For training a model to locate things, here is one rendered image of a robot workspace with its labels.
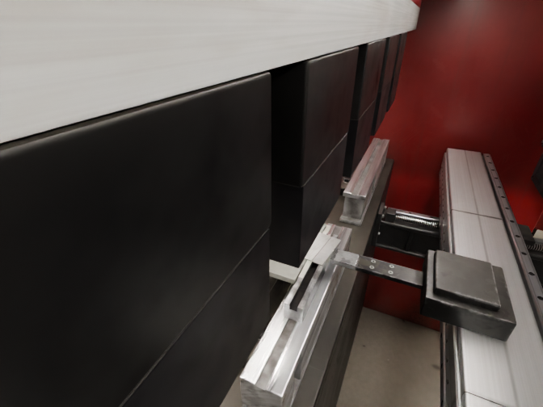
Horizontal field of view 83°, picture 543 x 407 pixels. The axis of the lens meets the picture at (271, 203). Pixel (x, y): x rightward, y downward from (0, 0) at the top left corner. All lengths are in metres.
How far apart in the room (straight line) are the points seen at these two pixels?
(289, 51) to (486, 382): 0.44
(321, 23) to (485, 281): 0.44
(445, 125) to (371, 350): 1.06
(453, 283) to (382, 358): 1.20
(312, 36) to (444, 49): 1.10
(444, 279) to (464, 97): 0.89
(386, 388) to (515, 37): 1.38
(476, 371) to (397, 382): 1.16
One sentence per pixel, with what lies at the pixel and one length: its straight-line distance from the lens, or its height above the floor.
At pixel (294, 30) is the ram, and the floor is 1.36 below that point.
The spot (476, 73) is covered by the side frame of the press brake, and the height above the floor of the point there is 1.21.
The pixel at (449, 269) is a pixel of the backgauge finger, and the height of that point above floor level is 1.03.
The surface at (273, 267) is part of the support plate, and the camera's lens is 0.53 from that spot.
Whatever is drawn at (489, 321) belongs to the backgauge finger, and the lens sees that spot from 0.53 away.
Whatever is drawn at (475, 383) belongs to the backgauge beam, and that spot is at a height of 0.98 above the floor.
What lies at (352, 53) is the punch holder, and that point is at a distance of 0.32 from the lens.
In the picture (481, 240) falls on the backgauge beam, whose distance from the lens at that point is 0.75.
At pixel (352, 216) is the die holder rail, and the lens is 0.89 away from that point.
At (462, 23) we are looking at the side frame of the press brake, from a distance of 1.29.
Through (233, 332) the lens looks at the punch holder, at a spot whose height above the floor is 1.22.
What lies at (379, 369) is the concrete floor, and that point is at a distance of 1.67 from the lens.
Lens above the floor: 1.36
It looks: 30 degrees down
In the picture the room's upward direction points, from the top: straight up
